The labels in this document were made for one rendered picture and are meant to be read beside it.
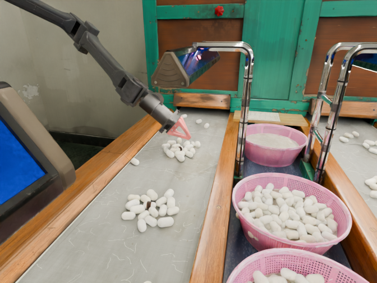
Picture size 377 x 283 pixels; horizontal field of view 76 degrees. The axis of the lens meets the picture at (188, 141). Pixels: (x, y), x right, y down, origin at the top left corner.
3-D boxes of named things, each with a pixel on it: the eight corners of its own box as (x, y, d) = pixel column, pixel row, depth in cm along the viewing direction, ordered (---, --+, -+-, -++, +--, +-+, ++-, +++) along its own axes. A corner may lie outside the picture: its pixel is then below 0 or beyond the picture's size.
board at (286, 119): (233, 121, 114) (233, 118, 113) (234, 112, 127) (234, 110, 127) (307, 126, 107) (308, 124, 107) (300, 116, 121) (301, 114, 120)
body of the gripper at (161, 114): (181, 112, 85) (165, 97, 84) (174, 121, 76) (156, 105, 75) (170, 124, 88) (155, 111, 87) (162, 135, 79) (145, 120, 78)
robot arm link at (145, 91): (118, 98, 79) (132, 77, 77) (129, 94, 90) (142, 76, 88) (147, 121, 81) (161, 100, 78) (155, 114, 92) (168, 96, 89)
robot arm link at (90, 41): (69, 41, 97) (82, 17, 93) (82, 48, 101) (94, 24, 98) (120, 105, 78) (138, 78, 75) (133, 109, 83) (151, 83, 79)
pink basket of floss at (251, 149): (270, 178, 85) (274, 154, 81) (224, 150, 106) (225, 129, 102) (317, 160, 97) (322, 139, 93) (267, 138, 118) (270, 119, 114)
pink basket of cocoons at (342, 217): (252, 286, 48) (257, 252, 45) (218, 202, 73) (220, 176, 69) (369, 269, 52) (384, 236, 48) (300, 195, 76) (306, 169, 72)
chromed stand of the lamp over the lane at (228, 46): (185, 182, 83) (185, 42, 65) (197, 155, 101) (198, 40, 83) (242, 189, 79) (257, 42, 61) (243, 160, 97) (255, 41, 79)
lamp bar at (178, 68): (150, 86, 50) (148, 50, 47) (202, 59, 106) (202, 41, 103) (187, 88, 49) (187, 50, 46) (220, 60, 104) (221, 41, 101)
